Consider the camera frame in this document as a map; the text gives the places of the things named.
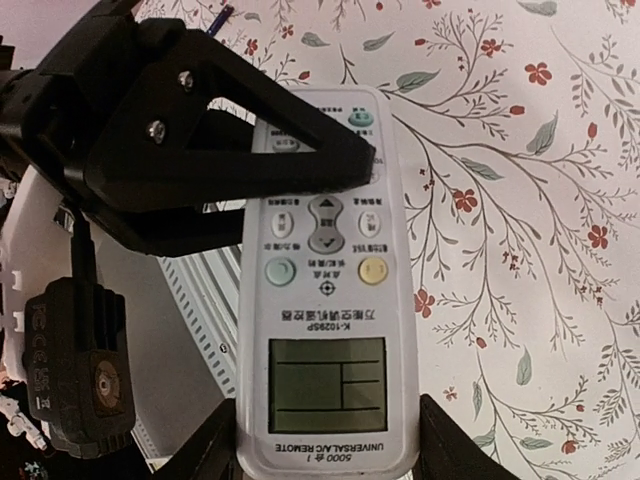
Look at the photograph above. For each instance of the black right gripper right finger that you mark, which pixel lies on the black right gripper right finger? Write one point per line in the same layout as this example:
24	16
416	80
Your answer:
446	451

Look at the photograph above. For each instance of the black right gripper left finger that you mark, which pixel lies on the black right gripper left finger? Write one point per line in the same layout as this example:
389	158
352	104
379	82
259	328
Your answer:
210	452

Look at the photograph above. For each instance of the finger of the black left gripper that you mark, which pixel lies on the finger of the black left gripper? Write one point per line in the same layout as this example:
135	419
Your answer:
165	145
168	233

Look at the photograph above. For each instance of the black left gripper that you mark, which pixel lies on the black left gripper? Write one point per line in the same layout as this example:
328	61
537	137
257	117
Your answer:
79	116

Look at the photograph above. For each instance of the white AC remote control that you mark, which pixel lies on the white AC remote control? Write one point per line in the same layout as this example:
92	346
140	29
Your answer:
327	365

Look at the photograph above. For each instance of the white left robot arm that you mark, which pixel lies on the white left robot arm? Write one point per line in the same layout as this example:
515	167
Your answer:
46	236

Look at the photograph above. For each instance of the floral patterned table mat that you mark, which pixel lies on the floral patterned table mat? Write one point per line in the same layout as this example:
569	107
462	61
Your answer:
517	125

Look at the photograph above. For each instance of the aluminium front rail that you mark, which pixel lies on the aluminium front rail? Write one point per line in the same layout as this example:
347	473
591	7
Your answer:
205	288

